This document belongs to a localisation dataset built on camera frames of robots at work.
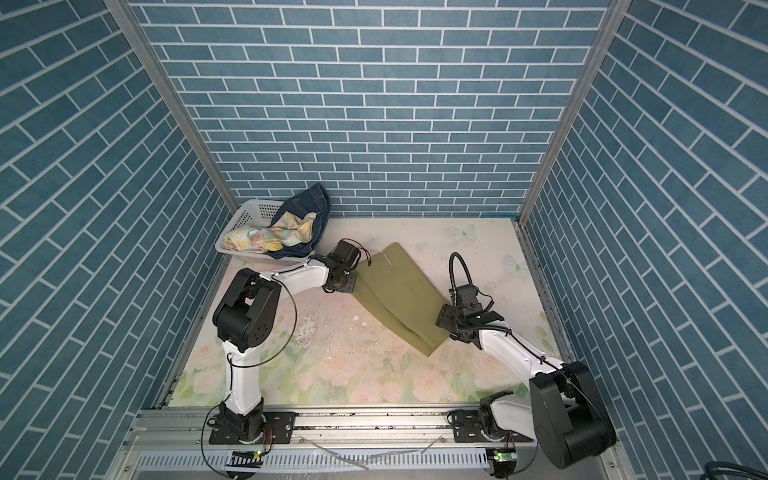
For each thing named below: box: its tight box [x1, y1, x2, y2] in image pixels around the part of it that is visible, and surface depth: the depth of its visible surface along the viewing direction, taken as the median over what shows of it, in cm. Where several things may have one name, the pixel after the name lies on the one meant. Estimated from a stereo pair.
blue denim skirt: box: [265, 182, 332, 258], surface depth 110 cm
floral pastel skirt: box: [223, 211, 317, 253], surface depth 102 cm
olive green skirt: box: [352, 242, 450, 357], surface depth 99 cm
